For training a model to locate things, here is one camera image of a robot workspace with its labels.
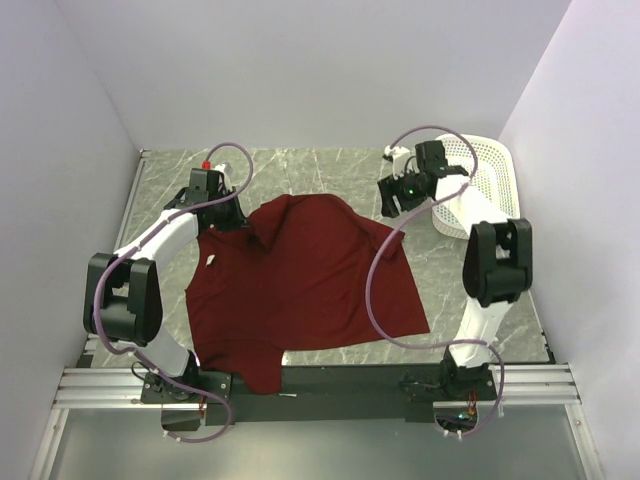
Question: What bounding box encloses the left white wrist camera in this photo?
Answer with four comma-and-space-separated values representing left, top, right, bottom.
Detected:
201, 160, 234, 191

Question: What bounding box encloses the aluminium extrusion rail frame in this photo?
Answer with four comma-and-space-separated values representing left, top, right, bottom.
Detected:
32, 148, 605, 479

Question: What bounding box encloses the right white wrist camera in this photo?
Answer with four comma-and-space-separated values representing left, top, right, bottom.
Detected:
383, 145, 412, 179

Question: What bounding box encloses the white plastic perforated basket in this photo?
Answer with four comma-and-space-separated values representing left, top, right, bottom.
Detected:
432, 134, 520, 239

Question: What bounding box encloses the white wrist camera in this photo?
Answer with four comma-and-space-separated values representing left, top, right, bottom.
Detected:
383, 145, 412, 179
201, 160, 234, 191

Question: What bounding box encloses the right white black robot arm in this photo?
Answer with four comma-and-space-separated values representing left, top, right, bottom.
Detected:
378, 133, 533, 399

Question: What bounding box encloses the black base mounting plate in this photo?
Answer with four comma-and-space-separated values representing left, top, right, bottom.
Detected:
141, 361, 497, 431

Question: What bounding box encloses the dark red t shirt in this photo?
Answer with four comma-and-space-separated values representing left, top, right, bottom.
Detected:
186, 194, 429, 394

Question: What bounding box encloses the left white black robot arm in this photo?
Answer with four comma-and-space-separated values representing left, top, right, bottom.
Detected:
83, 162, 248, 402

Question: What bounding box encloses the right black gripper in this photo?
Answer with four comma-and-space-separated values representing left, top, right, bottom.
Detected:
378, 166, 429, 219

